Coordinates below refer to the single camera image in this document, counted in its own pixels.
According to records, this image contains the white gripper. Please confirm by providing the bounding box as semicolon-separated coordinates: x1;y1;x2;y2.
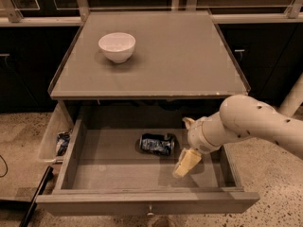
172;116;222;178

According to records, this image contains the crushed blue pepsi can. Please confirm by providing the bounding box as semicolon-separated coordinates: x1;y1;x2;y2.
139;133;175;156

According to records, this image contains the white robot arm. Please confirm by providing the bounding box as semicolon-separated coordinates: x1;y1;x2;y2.
173;75;303;178

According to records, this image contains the grey open top drawer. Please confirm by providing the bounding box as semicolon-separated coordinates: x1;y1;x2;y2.
37;105;259;216

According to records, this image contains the silver drawer knob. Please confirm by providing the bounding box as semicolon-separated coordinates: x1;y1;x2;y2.
147;205;155;218

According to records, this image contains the grey cabinet counter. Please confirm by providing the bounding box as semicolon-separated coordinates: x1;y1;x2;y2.
49;11;250;101

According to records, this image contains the white ceramic bowl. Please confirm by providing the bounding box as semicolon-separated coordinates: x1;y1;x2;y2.
98;32;136;63

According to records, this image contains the blue crumpled snack bag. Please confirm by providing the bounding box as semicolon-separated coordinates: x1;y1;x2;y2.
56;131;71;156

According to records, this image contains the clear plastic side bin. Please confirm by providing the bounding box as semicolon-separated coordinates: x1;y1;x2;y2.
38;102;74;164

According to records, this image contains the black pole on floor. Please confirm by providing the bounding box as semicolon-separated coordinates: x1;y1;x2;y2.
19;166;53;227

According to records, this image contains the black cable on floor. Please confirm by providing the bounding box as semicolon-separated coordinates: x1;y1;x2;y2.
0;154;9;179

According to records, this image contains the metal railing frame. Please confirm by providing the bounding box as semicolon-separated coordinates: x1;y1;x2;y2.
0;0;303;25

